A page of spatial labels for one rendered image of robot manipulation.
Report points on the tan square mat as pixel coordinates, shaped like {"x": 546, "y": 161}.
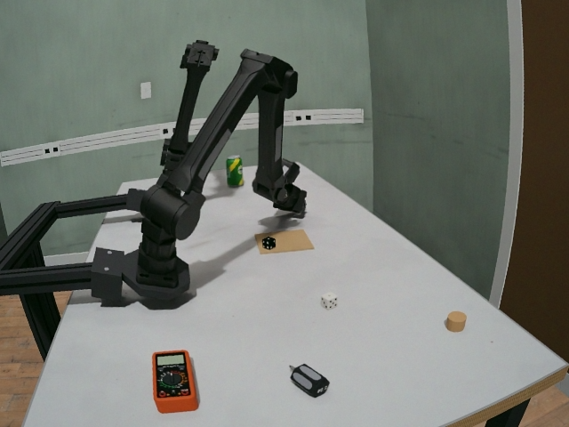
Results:
{"x": 286, "y": 241}

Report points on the green and yellow soda can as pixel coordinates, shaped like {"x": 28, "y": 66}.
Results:
{"x": 234, "y": 171}

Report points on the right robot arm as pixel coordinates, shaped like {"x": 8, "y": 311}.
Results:
{"x": 168, "y": 215}

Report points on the grey die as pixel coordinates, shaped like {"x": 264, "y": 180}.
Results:
{"x": 329, "y": 300}

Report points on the orange digital multimeter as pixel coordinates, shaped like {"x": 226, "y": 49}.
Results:
{"x": 173, "y": 384}

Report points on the tan short cylinder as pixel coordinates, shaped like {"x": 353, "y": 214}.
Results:
{"x": 456, "y": 321}

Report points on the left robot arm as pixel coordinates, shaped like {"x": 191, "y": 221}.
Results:
{"x": 199, "y": 59}

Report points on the black die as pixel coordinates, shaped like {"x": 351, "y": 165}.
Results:
{"x": 269, "y": 243}

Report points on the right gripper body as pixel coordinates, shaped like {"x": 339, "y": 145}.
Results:
{"x": 293, "y": 204}

